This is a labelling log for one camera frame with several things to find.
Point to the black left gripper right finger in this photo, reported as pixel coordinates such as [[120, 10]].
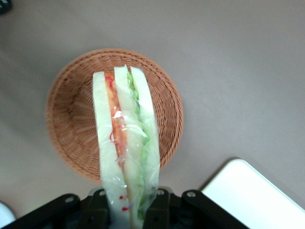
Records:
[[158, 212]]

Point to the triangle sandwich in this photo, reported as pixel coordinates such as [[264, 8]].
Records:
[[126, 133]]

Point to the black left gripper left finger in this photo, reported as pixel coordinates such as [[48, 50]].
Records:
[[95, 212]]

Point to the cream plastic tray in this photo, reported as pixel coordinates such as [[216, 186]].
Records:
[[250, 195]]

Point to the round brown wicker basket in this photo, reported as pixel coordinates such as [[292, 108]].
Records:
[[71, 114]]

